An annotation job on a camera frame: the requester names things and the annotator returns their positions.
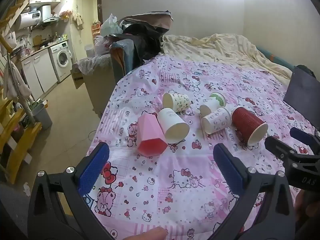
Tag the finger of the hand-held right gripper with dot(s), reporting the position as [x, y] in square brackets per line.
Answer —
[303, 137]
[280, 147]

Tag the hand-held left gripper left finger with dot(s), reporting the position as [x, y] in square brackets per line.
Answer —
[93, 166]

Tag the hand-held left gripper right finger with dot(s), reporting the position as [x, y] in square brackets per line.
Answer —
[228, 167]

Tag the red ribbed paper cup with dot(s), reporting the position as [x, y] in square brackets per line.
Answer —
[246, 126]

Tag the pink cartoon print paper cup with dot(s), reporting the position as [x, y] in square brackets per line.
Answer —
[216, 123]

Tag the green rimmed paper cup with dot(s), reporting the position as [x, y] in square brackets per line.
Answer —
[213, 104]

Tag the pink faceted cup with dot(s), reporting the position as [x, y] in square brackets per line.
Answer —
[151, 133]

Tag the plain white paper cup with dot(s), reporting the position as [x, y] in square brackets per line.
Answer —
[172, 126]

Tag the green heart print paper cup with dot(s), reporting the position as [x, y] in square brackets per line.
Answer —
[176, 101]

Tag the person's left hand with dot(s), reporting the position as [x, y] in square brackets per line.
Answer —
[146, 234]

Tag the dark flat board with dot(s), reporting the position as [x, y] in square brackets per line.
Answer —
[298, 88]

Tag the pink cartoon printed blanket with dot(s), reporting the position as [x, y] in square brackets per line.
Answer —
[175, 177]

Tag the grey trash bin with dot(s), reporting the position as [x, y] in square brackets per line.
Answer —
[43, 116]

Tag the wooden staircase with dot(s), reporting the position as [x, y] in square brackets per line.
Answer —
[12, 135]

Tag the white kitchen base cabinet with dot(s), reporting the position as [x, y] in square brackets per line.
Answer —
[37, 71]

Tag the cream rumpled duvet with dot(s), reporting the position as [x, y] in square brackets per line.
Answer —
[225, 48]

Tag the white washing machine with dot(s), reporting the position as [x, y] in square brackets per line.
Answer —
[60, 58]

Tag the hanging pale towel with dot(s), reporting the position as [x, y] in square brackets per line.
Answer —
[14, 81]

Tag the white plastic bag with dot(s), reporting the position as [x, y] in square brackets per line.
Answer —
[110, 25]

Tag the pile of dark clothes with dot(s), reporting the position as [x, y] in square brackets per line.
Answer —
[146, 33]

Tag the tall white cupboard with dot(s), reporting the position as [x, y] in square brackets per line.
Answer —
[76, 22]

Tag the hanging cream cloth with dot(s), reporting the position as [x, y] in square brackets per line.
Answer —
[78, 20]

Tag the steel range hood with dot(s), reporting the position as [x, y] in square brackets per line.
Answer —
[51, 19]

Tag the white water heater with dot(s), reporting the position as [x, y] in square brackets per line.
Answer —
[26, 19]

